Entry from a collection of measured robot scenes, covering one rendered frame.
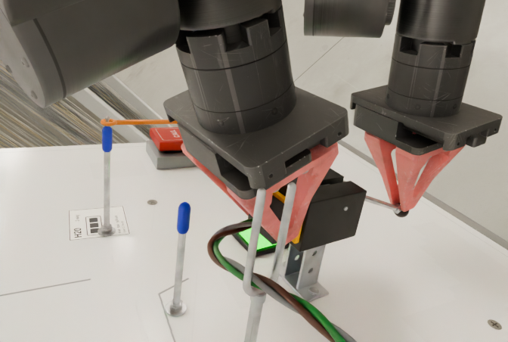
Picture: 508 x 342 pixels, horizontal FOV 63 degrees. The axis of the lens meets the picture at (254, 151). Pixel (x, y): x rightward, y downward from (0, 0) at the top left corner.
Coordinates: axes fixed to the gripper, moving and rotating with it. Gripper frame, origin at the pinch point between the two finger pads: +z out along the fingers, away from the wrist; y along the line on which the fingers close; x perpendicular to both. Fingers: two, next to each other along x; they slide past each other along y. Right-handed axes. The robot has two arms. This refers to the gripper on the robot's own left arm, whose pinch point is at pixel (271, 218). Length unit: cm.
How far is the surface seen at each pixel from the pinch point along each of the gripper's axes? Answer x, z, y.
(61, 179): -10.9, 3.3, -23.8
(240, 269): -5.4, -4.7, 5.8
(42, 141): -11, 23, -77
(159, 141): 0.3, 4.4, -23.3
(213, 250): -5.5, -3.5, 2.8
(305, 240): 1.1, 1.6, 2.0
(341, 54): 143, 79, -143
